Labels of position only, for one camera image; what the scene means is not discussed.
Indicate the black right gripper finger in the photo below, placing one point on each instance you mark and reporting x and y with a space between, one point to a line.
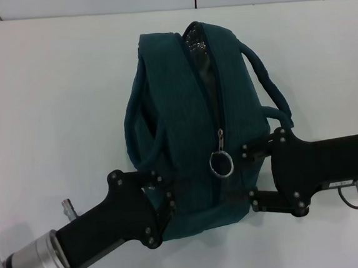
272 201
262 148

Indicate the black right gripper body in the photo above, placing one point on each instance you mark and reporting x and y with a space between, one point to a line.
319 162

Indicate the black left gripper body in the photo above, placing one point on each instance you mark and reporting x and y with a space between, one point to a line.
117 214

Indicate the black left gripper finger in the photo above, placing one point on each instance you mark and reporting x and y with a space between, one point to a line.
167 210
148 177

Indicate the dark teal fabric lunch bag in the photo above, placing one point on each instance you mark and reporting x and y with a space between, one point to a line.
181 124

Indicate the silver left wrist stud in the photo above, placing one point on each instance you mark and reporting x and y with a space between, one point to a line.
69 210

